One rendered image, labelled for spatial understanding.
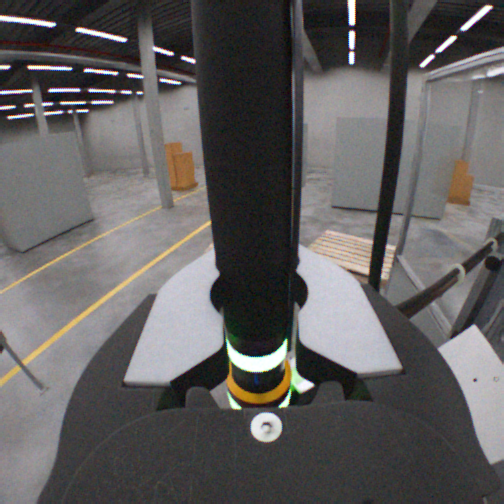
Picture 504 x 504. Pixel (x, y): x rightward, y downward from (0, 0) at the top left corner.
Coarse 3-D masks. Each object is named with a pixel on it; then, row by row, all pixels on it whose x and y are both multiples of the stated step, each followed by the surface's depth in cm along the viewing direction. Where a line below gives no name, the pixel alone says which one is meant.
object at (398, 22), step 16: (400, 0) 8; (400, 16) 8; (400, 32) 9; (400, 48) 9; (400, 64) 9; (400, 80) 10; (400, 96) 10; (400, 112) 10; (400, 128) 11; (400, 144) 11; (384, 160) 12; (384, 176) 12; (384, 192) 13; (384, 208) 13; (384, 224) 13; (384, 240) 14; (496, 240) 33; (384, 256) 15; (448, 272) 28; (464, 272) 26; (432, 288) 23; (400, 304) 21; (416, 304) 22
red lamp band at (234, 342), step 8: (232, 336) 11; (280, 336) 11; (232, 344) 11; (240, 344) 11; (248, 344) 11; (256, 344) 11; (264, 344) 11; (272, 344) 11; (280, 344) 11; (240, 352) 11; (248, 352) 11; (256, 352) 11; (264, 352) 11; (272, 352) 11
